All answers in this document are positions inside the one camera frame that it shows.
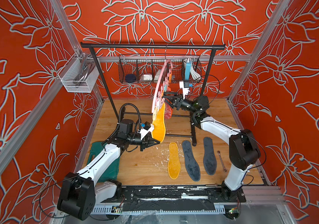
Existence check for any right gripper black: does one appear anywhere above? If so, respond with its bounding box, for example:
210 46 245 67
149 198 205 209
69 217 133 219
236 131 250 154
164 94 200 117

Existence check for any red insole front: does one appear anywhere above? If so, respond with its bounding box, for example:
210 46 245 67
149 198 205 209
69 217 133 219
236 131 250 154
164 106 173 119

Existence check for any yellow insole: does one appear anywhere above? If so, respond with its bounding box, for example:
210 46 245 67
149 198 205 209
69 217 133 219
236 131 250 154
167 142 181 179
152 104 166 142

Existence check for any pink clip hanger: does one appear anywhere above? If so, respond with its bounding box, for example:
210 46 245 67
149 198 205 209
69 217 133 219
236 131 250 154
152 59 173 115

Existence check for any yellow insole front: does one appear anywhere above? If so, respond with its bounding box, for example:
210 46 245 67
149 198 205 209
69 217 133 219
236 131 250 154
167 142 181 179

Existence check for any dark grey insole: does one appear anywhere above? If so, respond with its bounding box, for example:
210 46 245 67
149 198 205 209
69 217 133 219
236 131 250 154
203 137 217 175
182 141 200 182

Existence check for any dark grey insole front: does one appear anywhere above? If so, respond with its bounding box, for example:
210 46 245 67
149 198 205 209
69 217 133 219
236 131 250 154
203 137 217 175

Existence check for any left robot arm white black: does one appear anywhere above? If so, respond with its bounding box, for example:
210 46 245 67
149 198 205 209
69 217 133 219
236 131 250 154
57 119 160 220

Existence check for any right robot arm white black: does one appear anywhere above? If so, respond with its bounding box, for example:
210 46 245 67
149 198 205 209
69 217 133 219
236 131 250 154
164 92 261 192

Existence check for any grey item in basket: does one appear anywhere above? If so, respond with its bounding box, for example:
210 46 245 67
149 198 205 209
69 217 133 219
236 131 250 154
153 70 161 83

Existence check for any white box in basket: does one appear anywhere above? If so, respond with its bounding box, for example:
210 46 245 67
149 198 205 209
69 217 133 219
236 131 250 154
140 74 153 82

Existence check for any light blue box in basket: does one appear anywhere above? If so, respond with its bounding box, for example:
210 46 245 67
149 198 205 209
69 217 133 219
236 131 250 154
184 59 192 80

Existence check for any dark blue round item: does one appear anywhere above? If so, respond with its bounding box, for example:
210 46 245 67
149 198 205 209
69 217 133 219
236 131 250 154
125 74 137 83

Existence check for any green plastic tool case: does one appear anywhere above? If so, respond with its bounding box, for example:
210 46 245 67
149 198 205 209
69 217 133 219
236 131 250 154
87 141 120 183

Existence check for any silver wrench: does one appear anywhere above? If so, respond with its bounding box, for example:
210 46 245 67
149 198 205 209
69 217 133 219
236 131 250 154
217 151 227 173

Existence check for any black metal clothes rack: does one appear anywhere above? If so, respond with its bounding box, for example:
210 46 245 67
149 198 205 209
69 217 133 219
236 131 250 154
80 41 226 147

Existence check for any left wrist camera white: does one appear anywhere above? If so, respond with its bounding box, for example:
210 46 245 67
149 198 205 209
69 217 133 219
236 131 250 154
139 122 154 140

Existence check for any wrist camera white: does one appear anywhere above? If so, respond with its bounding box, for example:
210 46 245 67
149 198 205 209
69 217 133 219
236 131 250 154
139 122 154 140
179 80 193 99

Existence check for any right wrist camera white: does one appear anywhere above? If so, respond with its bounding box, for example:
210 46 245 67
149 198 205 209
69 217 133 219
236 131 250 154
179 80 193 99

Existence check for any white cable in basket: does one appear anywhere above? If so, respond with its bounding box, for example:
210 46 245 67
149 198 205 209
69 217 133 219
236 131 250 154
190 67 202 81

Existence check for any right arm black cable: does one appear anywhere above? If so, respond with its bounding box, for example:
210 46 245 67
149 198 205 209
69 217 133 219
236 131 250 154
192 74 222 99

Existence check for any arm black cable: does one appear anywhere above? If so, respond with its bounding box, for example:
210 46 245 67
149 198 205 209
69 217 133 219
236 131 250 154
192 74 222 99
118 103 143 127

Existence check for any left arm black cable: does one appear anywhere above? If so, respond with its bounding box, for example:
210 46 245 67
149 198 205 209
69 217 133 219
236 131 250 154
118 103 143 127

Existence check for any black wire wall basket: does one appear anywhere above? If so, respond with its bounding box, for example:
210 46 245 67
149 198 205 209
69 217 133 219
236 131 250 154
118 55 204 84

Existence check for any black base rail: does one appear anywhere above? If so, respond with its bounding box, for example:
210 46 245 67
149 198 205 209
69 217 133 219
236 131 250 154
106 185 246 214

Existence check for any white mesh wall basket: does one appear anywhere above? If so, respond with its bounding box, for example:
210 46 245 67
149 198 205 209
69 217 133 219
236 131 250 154
58 53 99 93

